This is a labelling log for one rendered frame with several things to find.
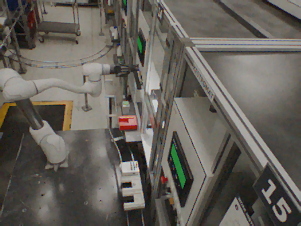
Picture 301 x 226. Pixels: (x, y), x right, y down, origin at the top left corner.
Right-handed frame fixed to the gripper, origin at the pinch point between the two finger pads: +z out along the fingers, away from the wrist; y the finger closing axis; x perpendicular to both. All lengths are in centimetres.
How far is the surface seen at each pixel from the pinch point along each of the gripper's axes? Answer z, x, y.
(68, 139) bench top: -60, -3, -74
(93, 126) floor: -39, 87, -142
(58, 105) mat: -91, 136, -140
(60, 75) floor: -94, 223, -142
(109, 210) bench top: -25, -79, -74
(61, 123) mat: -83, 95, -141
